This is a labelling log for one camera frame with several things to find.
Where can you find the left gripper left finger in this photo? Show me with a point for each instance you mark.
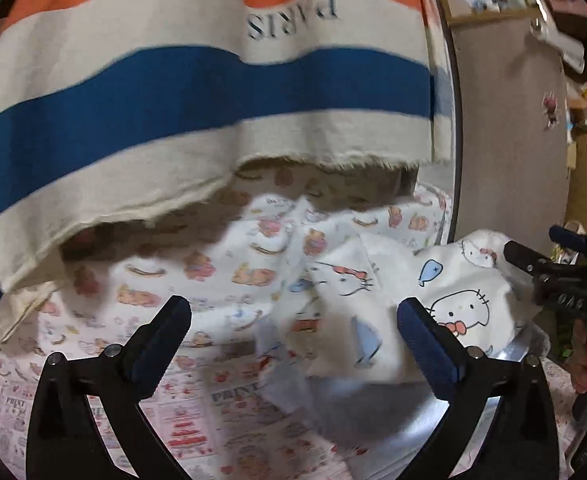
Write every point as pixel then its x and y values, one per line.
pixel 63 437

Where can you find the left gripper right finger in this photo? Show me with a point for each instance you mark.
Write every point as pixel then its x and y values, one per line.
pixel 522 441

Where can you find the white cartoon cat pants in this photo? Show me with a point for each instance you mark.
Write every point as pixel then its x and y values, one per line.
pixel 369 309

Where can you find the person's right hand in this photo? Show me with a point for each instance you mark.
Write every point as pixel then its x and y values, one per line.
pixel 576 365

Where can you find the pink strawberry print sheet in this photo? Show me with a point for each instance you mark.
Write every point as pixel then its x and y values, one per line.
pixel 209 415

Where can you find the folded grey blue clothes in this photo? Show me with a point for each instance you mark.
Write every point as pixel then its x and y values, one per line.
pixel 322 378

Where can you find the brown cabinet panel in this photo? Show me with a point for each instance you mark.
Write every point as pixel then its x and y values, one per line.
pixel 511 173

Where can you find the bear print white sheet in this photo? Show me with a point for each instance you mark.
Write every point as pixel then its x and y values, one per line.
pixel 239 258

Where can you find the striped hanging curtain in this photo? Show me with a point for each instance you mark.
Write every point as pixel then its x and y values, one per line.
pixel 125 110

